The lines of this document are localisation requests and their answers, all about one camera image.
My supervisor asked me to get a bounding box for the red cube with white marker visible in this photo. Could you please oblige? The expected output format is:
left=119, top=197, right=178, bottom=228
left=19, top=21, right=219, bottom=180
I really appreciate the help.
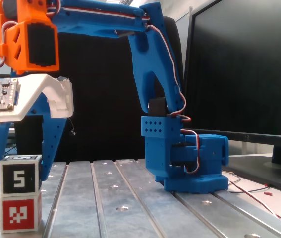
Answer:
left=0, top=192, right=43, bottom=234

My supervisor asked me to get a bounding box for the thin red black wire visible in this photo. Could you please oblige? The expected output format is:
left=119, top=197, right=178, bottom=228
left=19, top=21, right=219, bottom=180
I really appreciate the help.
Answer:
left=229, top=173, right=273, bottom=196

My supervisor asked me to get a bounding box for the red white servo cable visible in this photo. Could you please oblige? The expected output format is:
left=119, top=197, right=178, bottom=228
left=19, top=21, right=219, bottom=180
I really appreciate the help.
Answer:
left=228, top=179, right=281, bottom=224

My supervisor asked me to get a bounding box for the aluminium slotted base plate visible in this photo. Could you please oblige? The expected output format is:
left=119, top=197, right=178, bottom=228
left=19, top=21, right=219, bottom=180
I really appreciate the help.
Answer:
left=0, top=159, right=281, bottom=238

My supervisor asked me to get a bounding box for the white mounted camera module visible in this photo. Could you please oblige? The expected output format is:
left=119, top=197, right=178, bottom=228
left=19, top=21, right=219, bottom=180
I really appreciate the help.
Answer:
left=0, top=73, right=74, bottom=124

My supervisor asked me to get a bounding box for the black office chair backrest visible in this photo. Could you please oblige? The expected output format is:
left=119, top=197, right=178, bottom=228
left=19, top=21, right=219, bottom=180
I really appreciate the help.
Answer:
left=15, top=16, right=183, bottom=164

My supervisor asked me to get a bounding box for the blue gripper body with servo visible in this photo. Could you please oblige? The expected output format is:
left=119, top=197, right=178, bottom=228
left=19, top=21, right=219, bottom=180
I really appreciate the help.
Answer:
left=21, top=90, right=52, bottom=118

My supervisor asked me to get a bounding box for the black Dell monitor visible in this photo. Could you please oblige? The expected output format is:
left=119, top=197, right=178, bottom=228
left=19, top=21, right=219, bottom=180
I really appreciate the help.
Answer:
left=181, top=0, right=281, bottom=195

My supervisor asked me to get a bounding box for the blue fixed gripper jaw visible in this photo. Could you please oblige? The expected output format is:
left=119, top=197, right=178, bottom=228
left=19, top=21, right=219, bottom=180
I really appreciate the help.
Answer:
left=40, top=116, right=68, bottom=182

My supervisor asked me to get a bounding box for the black cube with number five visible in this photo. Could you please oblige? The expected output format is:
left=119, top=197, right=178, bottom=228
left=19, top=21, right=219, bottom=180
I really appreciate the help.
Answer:
left=0, top=154, right=43, bottom=194

